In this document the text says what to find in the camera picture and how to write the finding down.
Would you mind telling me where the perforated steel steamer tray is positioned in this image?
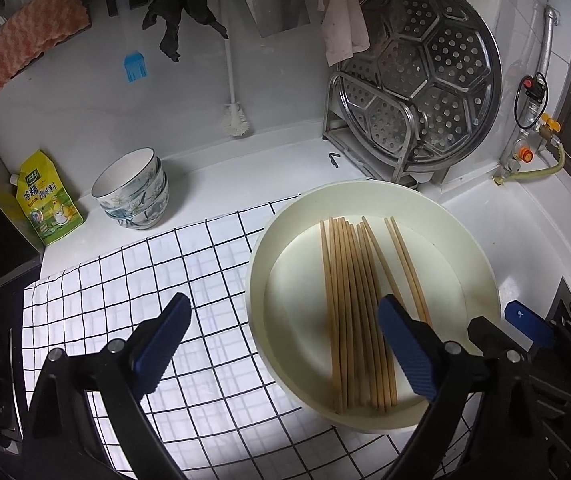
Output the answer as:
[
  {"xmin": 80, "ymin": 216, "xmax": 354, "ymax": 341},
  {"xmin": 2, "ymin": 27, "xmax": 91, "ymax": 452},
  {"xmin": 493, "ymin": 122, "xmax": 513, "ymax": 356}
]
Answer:
[{"xmin": 338, "ymin": 0, "xmax": 502, "ymax": 165}]

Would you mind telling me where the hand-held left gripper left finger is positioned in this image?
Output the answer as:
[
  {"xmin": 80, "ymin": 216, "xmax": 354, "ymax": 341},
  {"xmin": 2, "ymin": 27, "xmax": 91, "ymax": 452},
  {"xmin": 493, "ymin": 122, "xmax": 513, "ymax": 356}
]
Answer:
[{"xmin": 25, "ymin": 292, "xmax": 192, "ymax": 480}]

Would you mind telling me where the beige hanging cloth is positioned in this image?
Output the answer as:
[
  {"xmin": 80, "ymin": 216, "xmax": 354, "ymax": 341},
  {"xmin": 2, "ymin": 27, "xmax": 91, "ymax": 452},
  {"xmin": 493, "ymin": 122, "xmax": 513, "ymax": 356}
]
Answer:
[{"xmin": 318, "ymin": 0, "xmax": 370, "ymax": 67}]

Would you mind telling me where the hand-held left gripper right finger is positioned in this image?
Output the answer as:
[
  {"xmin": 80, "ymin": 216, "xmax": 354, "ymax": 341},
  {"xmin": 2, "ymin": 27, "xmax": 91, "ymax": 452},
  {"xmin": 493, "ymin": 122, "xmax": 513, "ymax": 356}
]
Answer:
[{"xmin": 377, "ymin": 294, "xmax": 561, "ymax": 480}]

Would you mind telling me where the gas valve assembly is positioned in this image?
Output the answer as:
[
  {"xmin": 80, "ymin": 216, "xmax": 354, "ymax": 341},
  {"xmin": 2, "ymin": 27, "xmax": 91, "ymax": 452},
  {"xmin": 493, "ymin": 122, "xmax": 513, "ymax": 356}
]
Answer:
[{"xmin": 500, "ymin": 72, "xmax": 563, "ymax": 176}]

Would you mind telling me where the cream plastic basin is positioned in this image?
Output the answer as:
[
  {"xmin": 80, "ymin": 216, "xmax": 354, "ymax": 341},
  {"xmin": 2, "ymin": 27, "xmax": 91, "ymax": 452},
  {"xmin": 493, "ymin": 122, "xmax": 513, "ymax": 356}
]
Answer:
[{"xmin": 246, "ymin": 182, "xmax": 502, "ymax": 433}]

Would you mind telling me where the dark hanging cloth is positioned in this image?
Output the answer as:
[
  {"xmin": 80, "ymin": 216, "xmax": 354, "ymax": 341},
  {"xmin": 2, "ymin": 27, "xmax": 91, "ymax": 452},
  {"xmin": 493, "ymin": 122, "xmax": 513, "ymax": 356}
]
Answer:
[{"xmin": 142, "ymin": 0, "xmax": 229, "ymax": 63}]

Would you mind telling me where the yellow gas hose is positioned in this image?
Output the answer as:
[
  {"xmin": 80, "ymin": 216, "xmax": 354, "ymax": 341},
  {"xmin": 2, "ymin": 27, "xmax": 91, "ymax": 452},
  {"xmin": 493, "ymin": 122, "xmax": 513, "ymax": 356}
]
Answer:
[{"xmin": 493, "ymin": 144, "xmax": 566, "ymax": 184}]

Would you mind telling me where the metal gas pipe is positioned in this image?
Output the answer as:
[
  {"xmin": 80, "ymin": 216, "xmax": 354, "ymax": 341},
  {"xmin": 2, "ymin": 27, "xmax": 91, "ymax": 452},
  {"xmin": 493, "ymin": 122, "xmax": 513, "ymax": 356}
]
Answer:
[{"xmin": 535, "ymin": 4, "xmax": 562, "ymax": 111}]

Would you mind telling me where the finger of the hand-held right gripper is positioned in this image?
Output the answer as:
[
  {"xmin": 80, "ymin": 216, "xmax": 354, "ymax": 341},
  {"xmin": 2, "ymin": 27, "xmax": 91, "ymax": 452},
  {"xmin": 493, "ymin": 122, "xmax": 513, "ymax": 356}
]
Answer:
[
  {"xmin": 504, "ymin": 299, "xmax": 557, "ymax": 350},
  {"xmin": 466, "ymin": 315, "xmax": 532, "ymax": 361}
]

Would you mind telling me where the blue patterned ceramic bowl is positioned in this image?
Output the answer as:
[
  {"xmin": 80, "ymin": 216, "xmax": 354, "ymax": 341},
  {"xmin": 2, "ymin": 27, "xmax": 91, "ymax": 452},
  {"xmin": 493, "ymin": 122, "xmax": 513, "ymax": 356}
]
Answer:
[
  {"xmin": 98, "ymin": 180, "xmax": 170, "ymax": 218},
  {"xmin": 91, "ymin": 147, "xmax": 166, "ymax": 206},
  {"xmin": 105, "ymin": 195, "xmax": 171, "ymax": 231}
]

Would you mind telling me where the steel cleaver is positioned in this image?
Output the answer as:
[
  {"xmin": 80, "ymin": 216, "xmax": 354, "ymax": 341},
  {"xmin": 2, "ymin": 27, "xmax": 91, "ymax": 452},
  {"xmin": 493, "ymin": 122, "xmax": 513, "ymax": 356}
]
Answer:
[{"xmin": 232, "ymin": 0, "xmax": 311, "ymax": 38}]

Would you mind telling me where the steel lid rack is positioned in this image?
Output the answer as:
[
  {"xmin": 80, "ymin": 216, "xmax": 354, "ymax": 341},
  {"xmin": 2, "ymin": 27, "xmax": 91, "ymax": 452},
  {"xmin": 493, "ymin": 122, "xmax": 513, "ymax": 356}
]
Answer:
[{"xmin": 323, "ymin": 71, "xmax": 446, "ymax": 186}]

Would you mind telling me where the orange dish cloth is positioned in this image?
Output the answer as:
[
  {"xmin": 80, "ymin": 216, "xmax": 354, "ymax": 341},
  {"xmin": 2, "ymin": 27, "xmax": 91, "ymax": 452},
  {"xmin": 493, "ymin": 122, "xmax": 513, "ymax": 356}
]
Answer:
[{"xmin": 0, "ymin": 0, "xmax": 91, "ymax": 101}]

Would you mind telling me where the white bottle brush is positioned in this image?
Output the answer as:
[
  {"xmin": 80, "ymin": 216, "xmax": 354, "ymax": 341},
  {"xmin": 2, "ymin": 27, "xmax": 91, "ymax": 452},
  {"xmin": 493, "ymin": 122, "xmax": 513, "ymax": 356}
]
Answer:
[{"xmin": 218, "ymin": 0, "xmax": 252, "ymax": 138}]

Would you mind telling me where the bundle of wooden chopsticks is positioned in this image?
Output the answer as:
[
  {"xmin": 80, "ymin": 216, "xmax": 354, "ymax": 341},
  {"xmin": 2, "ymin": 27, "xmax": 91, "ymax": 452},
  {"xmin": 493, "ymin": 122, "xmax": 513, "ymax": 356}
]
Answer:
[{"xmin": 319, "ymin": 216, "xmax": 406, "ymax": 415}]

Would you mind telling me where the yellow seasoning pouch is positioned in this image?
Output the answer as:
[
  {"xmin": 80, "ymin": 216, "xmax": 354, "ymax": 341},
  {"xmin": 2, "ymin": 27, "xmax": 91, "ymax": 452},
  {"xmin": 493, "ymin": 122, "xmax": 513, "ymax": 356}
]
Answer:
[{"xmin": 9, "ymin": 150, "xmax": 85, "ymax": 247}]

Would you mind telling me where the white black-grid cloth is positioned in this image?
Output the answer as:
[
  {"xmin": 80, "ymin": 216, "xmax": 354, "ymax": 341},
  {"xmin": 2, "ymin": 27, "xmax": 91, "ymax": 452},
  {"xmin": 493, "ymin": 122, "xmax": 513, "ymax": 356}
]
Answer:
[{"xmin": 21, "ymin": 195, "xmax": 471, "ymax": 480}]

